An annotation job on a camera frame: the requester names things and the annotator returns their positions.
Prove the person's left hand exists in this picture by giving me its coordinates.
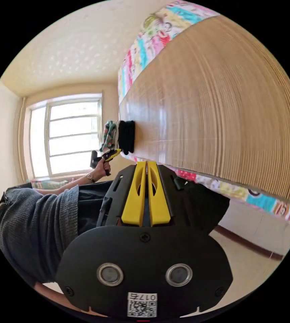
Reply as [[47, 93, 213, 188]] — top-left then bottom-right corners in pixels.
[[93, 157, 111, 183]]

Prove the window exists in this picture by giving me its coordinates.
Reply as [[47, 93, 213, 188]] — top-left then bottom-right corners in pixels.
[[23, 94, 104, 180]]

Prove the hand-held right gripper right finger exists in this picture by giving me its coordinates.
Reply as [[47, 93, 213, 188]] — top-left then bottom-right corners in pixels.
[[147, 161, 171, 227]]

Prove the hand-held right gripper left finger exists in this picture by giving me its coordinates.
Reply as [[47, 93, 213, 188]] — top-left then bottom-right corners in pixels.
[[121, 161, 147, 226]]

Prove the person's left forearm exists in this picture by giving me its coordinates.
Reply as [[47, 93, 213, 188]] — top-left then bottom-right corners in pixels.
[[37, 173, 96, 195]]

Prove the person's body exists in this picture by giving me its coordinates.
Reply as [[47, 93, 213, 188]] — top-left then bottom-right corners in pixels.
[[0, 176, 231, 287]]

